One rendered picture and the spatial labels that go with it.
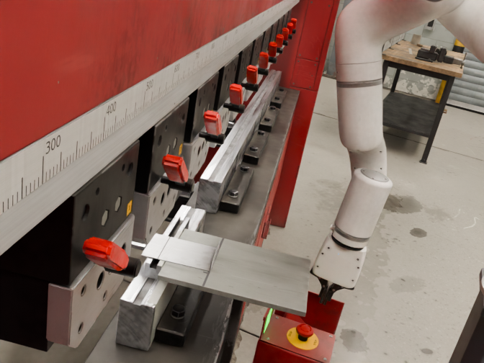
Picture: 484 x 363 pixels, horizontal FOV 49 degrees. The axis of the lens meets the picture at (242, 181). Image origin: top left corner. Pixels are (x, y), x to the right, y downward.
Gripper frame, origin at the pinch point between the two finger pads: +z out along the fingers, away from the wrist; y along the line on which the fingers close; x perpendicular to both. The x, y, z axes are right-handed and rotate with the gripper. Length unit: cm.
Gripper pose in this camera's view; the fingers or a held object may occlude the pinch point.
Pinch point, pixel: (325, 294)
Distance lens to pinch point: 127.9
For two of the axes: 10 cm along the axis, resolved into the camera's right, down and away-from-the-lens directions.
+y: 9.2, 3.5, -1.8
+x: 3.0, -3.3, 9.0
